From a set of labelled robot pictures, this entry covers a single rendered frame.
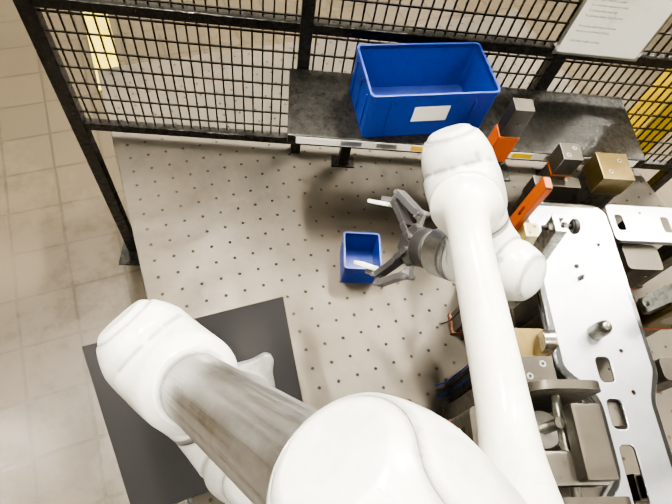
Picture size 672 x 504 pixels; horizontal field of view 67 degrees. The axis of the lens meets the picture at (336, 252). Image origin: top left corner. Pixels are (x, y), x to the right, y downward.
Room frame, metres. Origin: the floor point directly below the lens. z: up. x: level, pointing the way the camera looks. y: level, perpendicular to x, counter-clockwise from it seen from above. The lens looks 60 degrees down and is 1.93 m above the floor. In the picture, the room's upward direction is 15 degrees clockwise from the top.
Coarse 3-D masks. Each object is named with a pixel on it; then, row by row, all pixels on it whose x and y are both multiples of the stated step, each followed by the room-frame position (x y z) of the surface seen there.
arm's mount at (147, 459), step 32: (224, 320) 0.34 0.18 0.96; (256, 320) 0.36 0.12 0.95; (256, 352) 0.31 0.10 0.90; (288, 352) 0.33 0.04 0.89; (96, 384) 0.17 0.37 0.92; (288, 384) 0.28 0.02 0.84; (128, 416) 0.13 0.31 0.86; (128, 448) 0.08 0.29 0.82; (160, 448) 0.10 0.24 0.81; (128, 480) 0.03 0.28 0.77; (160, 480) 0.05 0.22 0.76; (192, 480) 0.06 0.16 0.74
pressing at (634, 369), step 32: (544, 224) 0.75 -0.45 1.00; (608, 224) 0.80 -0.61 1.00; (576, 256) 0.69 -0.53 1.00; (608, 256) 0.71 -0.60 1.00; (544, 288) 0.58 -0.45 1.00; (576, 288) 0.60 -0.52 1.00; (608, 288) 0.63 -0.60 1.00; (544, 320) 0.51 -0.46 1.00; (576, 320) 0.53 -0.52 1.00; (608, 320) 0.55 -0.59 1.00; (640, 320) 0.57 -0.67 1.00; (576, 352) 0.45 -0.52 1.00; (608, 352) 0.47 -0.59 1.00; (640, 352) 0.49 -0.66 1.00; (608, 384) 0.40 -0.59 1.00; (640, 384) 0.42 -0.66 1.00; (608, 416) 0.34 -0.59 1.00; (640, 416) 0.36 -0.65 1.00; (640, 448) 0.30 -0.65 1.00
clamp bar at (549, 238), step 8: (552, 216) 0.60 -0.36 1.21; (560, 216) 0.60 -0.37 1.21; (552, 224) 0.59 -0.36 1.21; (560, 224) 0.59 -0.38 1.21; (568, 224) 0.60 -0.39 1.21; (576, 224) 0.59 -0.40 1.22; (544, 232) 0.60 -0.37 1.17; (552, 232) 0.58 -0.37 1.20; (560, 232) 0.57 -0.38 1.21; (576, 232) 0.58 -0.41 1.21; (536, 240) 0.60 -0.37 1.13; (544, 240) 0.58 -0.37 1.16; (552, 240) 0.57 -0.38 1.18; (560, 240) 0.58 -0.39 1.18; (536, 248) 0.59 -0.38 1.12; (544, 248) 0.57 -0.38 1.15; (552, 248) 0.58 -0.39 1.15; (544, 256) 0.58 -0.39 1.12
